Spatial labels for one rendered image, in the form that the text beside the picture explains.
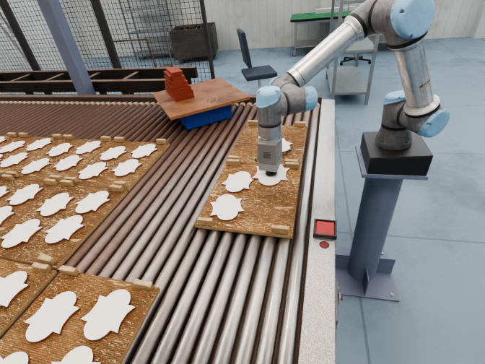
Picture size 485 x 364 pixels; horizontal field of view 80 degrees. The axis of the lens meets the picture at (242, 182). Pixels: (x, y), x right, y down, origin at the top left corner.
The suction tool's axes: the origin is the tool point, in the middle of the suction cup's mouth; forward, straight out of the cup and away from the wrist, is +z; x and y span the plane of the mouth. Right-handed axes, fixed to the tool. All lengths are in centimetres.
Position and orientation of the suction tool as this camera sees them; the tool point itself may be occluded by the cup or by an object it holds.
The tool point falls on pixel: (271, 175)
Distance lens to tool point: 105.0
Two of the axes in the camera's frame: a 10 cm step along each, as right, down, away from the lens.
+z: 0.9, 8.0, 5.9
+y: -3.4, 5.8, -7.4
